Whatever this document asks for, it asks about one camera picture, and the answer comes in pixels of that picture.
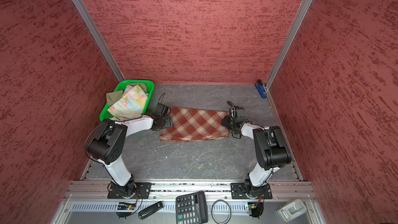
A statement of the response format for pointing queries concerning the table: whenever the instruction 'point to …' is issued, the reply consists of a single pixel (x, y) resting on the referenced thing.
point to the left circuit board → (125, 210)
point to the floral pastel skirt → (131, 105)
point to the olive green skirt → (112, 97)
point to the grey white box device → (292, 209)
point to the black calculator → (191, 208)
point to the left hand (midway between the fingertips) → (166, 126)
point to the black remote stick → (150, 210)
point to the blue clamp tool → (260, 88)
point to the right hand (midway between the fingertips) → (223, 125)
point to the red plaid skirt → (193, 124)
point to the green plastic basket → (150, 86)
